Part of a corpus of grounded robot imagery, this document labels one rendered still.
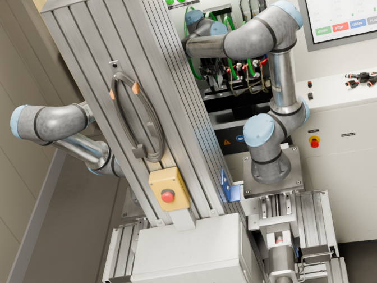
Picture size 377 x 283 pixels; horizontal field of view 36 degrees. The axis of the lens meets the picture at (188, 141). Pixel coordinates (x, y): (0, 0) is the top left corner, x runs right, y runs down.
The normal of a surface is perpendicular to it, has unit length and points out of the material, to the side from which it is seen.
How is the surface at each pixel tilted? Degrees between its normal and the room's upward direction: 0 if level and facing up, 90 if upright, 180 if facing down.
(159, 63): 90
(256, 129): 8
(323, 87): 0
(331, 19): 76
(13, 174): 90
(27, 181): 90
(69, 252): 0
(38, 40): 90
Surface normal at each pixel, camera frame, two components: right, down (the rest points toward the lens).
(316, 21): -0.20, 0.45
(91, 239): -0.31, -0.75
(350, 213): -0.13, 0.65
